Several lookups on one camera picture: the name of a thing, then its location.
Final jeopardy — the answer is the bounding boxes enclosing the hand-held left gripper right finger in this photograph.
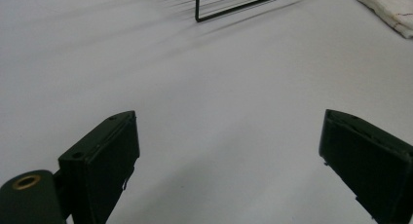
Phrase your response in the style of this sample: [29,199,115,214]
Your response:
[319,108,413,224]

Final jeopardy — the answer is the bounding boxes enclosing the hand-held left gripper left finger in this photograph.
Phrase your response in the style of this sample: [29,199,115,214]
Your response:
[57,110,141,224]

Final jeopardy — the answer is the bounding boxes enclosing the white folded cloth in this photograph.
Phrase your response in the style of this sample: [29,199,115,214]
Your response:
[353,0,413,40]

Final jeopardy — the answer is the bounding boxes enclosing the black wire rack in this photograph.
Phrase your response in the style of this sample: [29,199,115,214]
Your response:
[192,0,294,23]

